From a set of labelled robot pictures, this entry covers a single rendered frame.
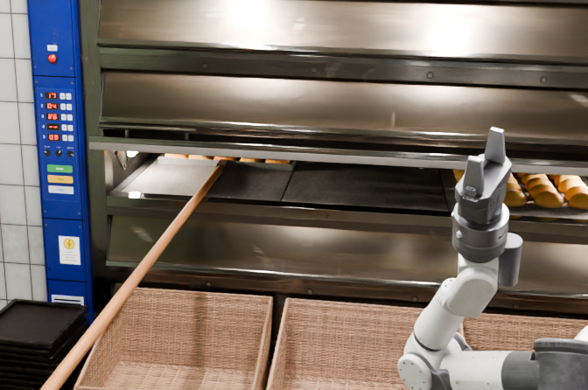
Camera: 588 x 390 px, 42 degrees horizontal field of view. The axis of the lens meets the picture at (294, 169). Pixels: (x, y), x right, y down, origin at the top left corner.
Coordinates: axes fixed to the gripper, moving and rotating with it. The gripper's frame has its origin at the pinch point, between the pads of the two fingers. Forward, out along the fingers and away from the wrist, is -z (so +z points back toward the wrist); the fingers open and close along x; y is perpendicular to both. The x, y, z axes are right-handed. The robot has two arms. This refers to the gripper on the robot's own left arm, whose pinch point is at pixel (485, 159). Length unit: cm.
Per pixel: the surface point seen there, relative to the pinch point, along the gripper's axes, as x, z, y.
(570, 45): 124, 50, -22
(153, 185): 52, 100, -145
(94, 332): -30, 54, -75
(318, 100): 83, 64, -89
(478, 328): 75, 135, -26
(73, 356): -39, 50, -70
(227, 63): 72, 52, -117
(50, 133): 32, 70, -166
